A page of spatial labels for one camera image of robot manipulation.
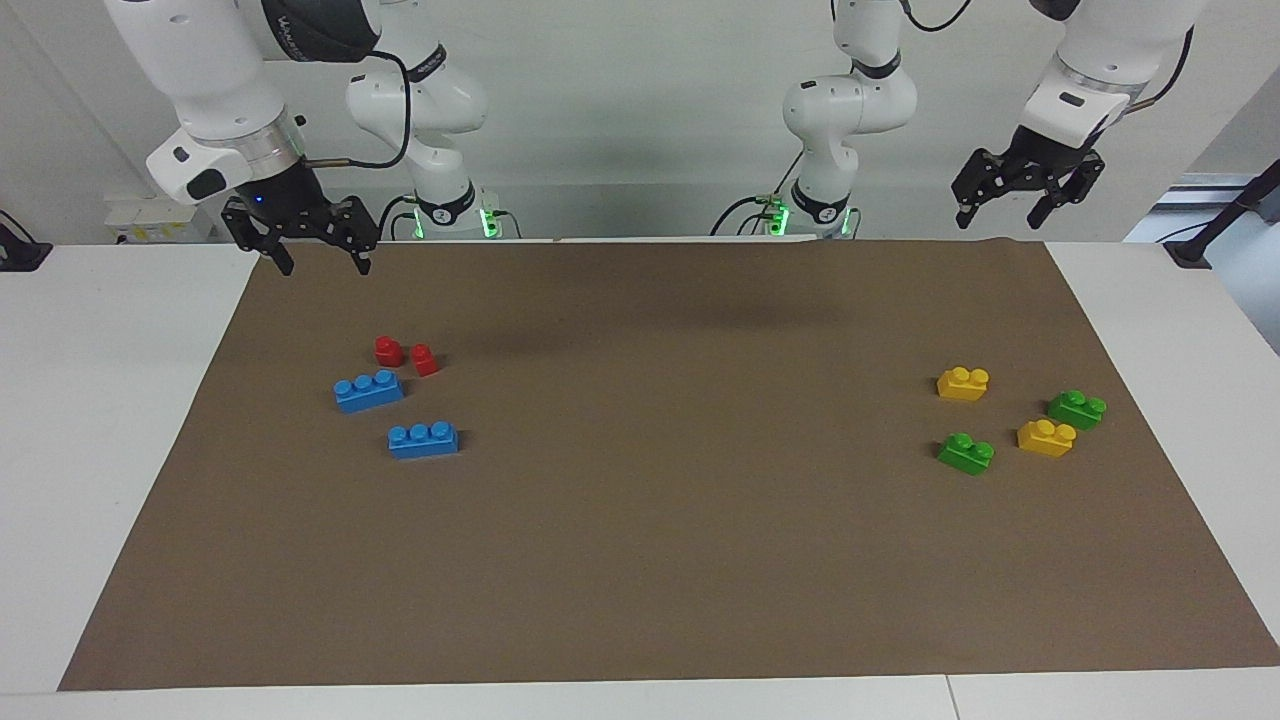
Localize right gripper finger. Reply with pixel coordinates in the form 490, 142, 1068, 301
222, 198, 296, 278
335, 197, 379, 276

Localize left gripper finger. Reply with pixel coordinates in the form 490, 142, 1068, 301
952, 150, 1013, 229
1028, 152, 1106, 229

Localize blue three-stud toy brick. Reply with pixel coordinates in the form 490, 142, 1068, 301
387, 421, 460, 461
333, 369, 406, 414

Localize green two-stud toy brick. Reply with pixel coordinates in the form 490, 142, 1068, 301
937, 432, 997, 476
1047, 389, 1108, 432

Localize white power strip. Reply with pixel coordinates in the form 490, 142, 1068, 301
105, 195, 213, 246

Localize yellow two-stud toy brick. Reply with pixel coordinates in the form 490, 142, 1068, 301
1016, 419, 1078, 459
937, 366, 991, 402

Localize black table clamp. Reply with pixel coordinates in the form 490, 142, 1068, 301
0, 210, 53, 273

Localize brown table mat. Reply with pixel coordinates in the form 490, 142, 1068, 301
57, 238, 1280, 693

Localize black right base cables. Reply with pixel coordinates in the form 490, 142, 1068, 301
378, 195, 421, 241

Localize black base cables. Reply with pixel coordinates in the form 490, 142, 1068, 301
378, 195, 421, 241
710, 150, 801, 238

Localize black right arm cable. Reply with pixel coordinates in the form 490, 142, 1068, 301
300, 48, 414, 171

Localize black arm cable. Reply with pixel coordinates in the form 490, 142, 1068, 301
900, 0, 1196, 111
300, 48, 414, 171

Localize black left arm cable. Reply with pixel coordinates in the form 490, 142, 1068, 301
900, 0, 1196, 111

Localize black left base cables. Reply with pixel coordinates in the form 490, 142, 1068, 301
710, 150, 801, 238

